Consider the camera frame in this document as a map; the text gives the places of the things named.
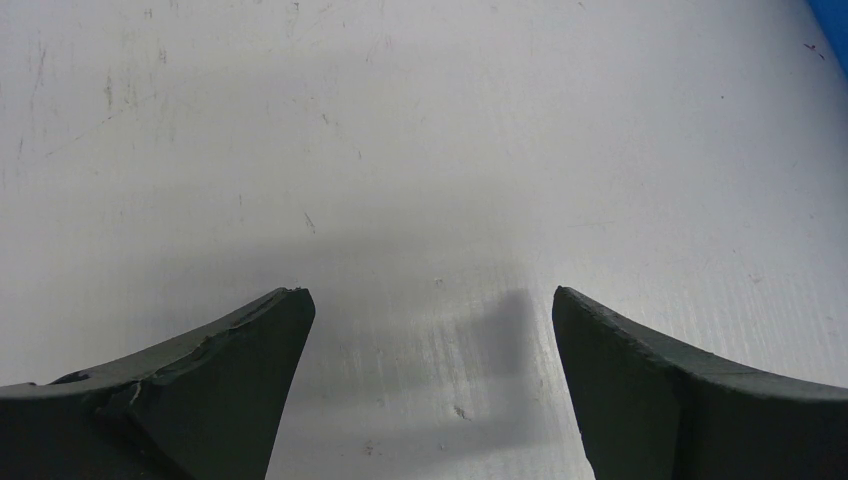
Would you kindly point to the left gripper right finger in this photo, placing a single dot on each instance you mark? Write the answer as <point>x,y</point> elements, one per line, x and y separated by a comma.
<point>649,406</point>

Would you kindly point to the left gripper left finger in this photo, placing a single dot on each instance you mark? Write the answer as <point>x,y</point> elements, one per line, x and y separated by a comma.
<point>205,404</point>

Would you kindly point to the blue plastic bin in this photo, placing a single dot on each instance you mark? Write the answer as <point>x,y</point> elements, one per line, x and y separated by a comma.
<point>832,16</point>

